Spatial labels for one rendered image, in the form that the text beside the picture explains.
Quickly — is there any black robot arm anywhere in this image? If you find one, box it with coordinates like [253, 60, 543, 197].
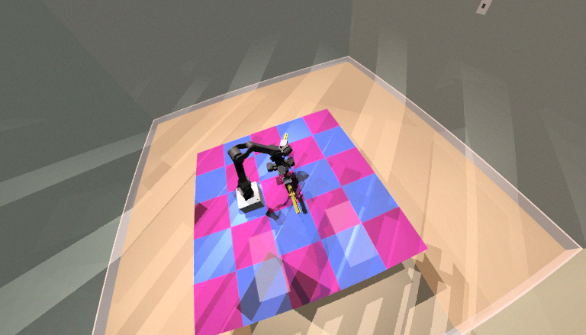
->
[227, 141, 293, 200]

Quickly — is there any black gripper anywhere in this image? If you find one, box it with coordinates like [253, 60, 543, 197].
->
[266, 157, 295, 172]

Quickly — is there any yellow octagonal bar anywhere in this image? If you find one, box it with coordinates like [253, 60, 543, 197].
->
[282, 174, 301, 214]

